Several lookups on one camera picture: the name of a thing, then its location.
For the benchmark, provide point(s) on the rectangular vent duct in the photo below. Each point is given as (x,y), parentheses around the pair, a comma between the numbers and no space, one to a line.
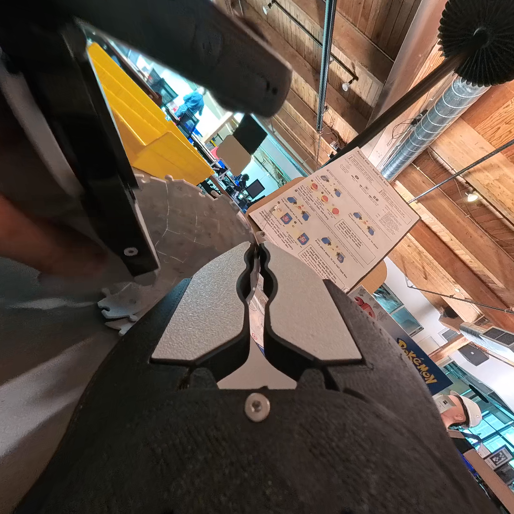
(494,334)

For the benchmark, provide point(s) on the white spot bulb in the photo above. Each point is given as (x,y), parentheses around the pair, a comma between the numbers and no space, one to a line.
(266,8)
(345,85)

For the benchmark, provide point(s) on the black slanted pole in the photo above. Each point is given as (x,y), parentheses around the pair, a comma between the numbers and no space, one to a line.
(401,104)

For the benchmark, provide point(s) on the person's left hand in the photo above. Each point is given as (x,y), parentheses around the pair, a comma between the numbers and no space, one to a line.
(40,241)

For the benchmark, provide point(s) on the blue puzzle box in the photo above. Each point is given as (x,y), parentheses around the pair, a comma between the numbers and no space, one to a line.
(409,361)

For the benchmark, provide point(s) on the hanging ceiling lamp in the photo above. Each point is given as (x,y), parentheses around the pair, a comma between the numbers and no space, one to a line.
(472,196)

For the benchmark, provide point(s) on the black wall speaker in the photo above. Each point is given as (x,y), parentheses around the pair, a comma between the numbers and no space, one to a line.
(474,354)

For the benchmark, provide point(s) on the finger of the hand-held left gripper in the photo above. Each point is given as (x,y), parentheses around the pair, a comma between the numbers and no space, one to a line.
(151,241)

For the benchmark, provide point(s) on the mannequin with white helmet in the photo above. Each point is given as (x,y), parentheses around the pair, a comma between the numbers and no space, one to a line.
(470,409)

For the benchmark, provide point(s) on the teal hanging rail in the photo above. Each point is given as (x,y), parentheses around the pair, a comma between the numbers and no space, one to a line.
(326,60)

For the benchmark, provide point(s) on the white instruction sheet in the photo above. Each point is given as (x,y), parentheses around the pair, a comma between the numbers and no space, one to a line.
(345,217)

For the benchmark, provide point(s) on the grey partial puzzle ball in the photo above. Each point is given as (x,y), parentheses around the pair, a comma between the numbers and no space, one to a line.
(192,229)

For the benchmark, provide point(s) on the printed tag sign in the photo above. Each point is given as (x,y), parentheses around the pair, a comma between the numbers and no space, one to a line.
(502,457)

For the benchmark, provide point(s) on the black computer monitor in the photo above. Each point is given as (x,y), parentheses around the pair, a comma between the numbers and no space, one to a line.
(256,188)

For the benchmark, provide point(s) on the silver spiral air duct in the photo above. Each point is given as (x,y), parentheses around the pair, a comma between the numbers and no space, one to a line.
(433,120)

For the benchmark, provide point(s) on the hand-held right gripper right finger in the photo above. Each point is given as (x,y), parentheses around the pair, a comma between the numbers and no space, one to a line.
(313,313)

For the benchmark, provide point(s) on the black track light bar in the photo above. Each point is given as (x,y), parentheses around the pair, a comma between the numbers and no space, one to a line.
(341,62)

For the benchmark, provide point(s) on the black pleated shade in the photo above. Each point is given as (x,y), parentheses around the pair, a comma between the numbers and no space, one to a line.
(482,40)

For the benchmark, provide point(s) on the grey metal beam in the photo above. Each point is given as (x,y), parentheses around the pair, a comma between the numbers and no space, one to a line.
(409,44)

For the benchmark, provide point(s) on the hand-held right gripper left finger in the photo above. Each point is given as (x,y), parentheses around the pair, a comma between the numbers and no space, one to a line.
(204,313)

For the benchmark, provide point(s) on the yellow plastic bin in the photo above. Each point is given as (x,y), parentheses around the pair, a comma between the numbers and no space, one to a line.
(168,160)

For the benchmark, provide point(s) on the thin black ceiling rod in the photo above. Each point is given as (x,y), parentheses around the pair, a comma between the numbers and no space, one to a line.
(474,302)
(461,171)

